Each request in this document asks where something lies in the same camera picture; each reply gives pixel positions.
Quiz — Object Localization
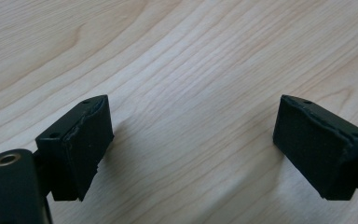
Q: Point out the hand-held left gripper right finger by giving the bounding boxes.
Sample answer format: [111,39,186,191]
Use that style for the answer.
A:
[272,94,358,201]

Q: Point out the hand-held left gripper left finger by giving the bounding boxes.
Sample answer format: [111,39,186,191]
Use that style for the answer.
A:
[34,94,115,203]

